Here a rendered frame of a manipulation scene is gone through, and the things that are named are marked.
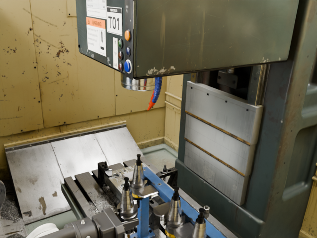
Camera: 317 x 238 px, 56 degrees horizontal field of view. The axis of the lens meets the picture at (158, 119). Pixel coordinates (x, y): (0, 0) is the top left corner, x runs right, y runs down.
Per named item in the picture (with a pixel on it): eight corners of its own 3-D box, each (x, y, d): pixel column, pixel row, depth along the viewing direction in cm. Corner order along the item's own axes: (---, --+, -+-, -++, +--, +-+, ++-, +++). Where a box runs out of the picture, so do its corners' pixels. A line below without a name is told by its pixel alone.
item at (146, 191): (141, 200, 98) (141, 198, 98) (133, 191, 102) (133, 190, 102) (159, 193, 102) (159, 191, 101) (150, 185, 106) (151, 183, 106)
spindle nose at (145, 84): (169, 87, 118) (171, 56, 114) (136, 93, 108) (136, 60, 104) (144, 78, 129) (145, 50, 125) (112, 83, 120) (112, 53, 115)
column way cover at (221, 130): (239, 208, 144) (255, 107, 125) (180, 164, 181) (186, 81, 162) (246, 205, 147) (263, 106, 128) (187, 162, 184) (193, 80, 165)
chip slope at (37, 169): (30, 245, 154) (24, 204, 144) (10, 182, 206) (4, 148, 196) (171, 193, 200) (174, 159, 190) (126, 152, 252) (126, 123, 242)
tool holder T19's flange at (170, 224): (188, 226, 89) (189, 219, 88) (171, 233, 86) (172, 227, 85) (176, 214, 94) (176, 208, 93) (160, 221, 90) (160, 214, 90)
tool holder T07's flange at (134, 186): (149, 189, 105) (150, 183, 104) (134, 193, 103) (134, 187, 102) (142, 180, 111) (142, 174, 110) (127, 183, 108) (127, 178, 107)
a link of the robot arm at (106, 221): (125, 221, 85) (84, 237, 78) (125, 248, 88) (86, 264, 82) (107, 197, 94) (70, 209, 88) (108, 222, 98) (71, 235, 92)
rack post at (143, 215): (135, 245, 120) (135, 182, 109) (129, 237, 124) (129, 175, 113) (156, 236, 125) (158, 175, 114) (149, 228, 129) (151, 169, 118)
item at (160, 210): (159, 220, 90) (159, 217, 89) (150, 209, 94) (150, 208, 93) (178, 212, 93) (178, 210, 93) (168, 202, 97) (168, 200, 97)
